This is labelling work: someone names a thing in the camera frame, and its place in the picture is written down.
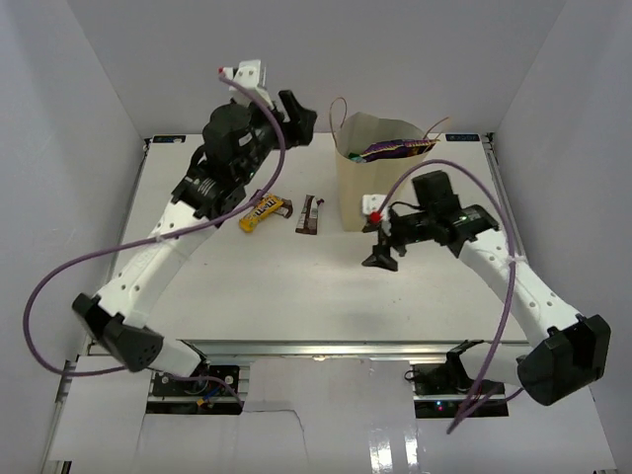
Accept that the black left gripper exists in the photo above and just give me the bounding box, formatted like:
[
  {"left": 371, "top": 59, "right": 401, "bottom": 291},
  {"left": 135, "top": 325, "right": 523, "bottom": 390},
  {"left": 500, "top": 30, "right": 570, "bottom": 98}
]
[{"left": 235, "top": 90, "right": 316, "bottom": 185}]

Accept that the brown Hershey's chocolate bar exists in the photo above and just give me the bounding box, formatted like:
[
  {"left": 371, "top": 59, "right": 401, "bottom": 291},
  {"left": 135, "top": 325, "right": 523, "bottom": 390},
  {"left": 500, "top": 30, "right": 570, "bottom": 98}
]
[{"left": 295, "top": 195, "right": 324, "bottom": 235}]

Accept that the yellow M&M's packet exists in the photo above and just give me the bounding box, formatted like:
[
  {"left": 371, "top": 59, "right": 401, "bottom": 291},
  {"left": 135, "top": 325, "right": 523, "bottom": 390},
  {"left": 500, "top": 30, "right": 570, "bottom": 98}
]
[{"left": 239, "top": 194, "right": 283, "bottom": 233}]

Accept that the dark purple nut snack bag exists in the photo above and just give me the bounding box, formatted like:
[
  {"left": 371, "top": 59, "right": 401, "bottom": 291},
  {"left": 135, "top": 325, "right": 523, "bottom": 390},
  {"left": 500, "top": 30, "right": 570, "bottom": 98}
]
[{"left": 351, "top": 139, "right": 437, "bottom": 163}]

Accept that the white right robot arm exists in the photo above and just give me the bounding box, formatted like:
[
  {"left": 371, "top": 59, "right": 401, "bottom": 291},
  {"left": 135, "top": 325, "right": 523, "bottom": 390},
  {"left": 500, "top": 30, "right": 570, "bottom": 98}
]
[{"left": 361, "top": 171, "right": 611, "bottom": 406}]

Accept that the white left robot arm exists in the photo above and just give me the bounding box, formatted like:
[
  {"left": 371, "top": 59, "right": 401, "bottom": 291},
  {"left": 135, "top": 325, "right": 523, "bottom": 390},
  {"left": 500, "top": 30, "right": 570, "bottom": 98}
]
[{"left": 72, "top": 90, "right": 317, "bottom": 394}]

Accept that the beige paper bag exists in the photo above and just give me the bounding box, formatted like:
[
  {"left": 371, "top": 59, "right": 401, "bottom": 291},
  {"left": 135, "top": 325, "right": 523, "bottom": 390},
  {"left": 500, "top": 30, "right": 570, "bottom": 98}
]
[{"left": 330, "top": 112, "right": 439, "bottom": 232}]

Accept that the brown chocolate bar wrapper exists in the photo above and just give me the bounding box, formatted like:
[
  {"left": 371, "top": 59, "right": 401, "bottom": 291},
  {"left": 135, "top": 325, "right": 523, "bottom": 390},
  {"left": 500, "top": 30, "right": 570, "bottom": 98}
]
[{"left": 254, "top": 190, "right": 293, "bottom": 218}]

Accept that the right blue table label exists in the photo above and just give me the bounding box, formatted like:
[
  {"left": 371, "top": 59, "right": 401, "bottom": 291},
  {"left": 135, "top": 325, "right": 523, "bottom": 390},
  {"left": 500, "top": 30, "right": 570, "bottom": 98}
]
[{"left": 444, "top": 133, "right": 480, "bottom": 142}]

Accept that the blue table label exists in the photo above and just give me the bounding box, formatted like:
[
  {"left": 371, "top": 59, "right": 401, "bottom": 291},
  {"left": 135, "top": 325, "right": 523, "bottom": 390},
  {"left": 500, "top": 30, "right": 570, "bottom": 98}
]
[
  {"left": 151, "top": 134, "right": 187, "bottom": 144},
  {"left": 444, "top": 133, "right": 480, "bottom": 142}
]

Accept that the left blue table label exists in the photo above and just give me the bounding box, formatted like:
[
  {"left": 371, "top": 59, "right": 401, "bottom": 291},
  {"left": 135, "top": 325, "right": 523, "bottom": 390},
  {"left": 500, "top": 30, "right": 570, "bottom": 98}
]
[{"left": 151, "top": 134, "right": 187, "bottom": 144}]

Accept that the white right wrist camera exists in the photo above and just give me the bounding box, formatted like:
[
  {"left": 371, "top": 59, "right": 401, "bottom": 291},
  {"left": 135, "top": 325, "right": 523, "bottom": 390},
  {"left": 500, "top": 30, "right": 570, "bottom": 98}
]
[{"left": 360, "top": 194, "right": 389, "bottom": 224}]

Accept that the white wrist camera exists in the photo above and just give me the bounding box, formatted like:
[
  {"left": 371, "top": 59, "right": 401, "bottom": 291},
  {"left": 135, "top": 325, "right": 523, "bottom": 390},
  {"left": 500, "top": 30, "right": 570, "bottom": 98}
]
[
  {"left": 218, "top": 59, "right": 274, "bottom": 109},
  {"left": 360, "top": 194, "right": 389, "bottom": 224}
]

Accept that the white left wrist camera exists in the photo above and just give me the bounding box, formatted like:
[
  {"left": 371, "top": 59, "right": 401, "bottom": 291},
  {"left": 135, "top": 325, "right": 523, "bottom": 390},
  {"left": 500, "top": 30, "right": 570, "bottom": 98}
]
[{"left": 218, "top": 59, "right": 274, "bottom": 109}]

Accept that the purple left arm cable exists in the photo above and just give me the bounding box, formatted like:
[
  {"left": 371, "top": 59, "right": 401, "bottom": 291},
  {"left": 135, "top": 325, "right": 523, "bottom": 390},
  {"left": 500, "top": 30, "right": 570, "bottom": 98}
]
[{"left": 23, "top": 73, "right": 287, "bottom": 411}]

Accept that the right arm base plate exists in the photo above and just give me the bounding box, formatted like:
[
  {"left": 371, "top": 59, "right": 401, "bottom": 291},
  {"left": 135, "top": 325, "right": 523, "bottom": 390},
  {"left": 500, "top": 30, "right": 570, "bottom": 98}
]
[{"left": 403, "top": 347, "right": 510, "bottom": 420}]

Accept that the aluminium front rail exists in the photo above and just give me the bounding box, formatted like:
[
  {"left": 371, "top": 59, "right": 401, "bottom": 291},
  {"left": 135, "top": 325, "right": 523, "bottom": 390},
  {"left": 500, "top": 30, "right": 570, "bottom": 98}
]
[{"left": 190, "top": 341, "right": 460, "bottom": 359}]

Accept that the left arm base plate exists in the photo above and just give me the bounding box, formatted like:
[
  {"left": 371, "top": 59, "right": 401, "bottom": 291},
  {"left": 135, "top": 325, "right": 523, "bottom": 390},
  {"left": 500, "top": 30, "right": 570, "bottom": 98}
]
[{"left": 150, "top": 364, "right": 240, "bottom": 401}]

